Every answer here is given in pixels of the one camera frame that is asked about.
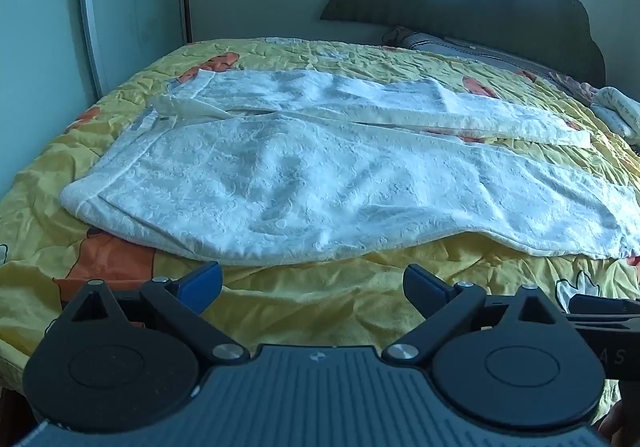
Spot white embossed pants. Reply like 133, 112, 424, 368
60, 70, 639, 266

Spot yellow cartoon bed quilt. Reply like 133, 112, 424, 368
1, 37, 639, 391

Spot white folded cloth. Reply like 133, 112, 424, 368
590, 87, 639, 146

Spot grey striped pillow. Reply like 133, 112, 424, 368
383, 26, 550, 73

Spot dark scalloped headboard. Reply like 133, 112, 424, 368
321, 0, 606, 87

